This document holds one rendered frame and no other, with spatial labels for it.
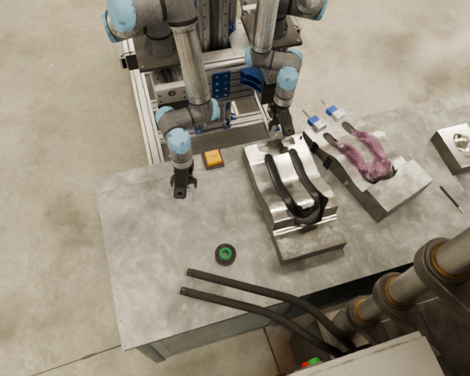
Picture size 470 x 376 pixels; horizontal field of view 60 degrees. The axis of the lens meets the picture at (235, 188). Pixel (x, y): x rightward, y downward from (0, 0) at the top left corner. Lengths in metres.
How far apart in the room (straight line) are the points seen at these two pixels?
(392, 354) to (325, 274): 0.76
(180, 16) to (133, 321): 1.02
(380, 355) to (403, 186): 0.97
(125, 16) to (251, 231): 0.89
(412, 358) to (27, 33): 3.44
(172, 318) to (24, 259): 1.33
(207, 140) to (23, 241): 1.23
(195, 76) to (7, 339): 1.76
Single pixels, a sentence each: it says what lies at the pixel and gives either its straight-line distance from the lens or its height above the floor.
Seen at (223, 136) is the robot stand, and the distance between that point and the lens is 2.56.
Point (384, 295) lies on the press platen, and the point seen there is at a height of 1.29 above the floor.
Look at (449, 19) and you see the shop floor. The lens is 4.16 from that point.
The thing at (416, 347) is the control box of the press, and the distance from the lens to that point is 0.92.
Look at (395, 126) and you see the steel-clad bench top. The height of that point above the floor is 0.80.
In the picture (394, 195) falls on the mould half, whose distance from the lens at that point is 1.71.
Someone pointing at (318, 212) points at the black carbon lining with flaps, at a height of 0.88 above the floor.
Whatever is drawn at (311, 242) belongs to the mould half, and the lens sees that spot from 1.58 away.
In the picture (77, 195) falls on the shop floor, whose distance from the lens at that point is 2.72.
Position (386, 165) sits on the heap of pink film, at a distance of 1.79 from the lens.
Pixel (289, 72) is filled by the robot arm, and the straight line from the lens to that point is 1.55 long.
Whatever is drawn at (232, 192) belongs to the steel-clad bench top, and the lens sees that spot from 1.69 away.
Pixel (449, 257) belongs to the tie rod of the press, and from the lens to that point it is 0.86.
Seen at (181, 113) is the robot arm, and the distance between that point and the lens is 1.43.
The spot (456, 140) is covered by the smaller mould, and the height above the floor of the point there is 0.85.
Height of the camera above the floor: 2.30
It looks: 62 degrees down
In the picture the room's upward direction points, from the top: 5 degrees clockwise
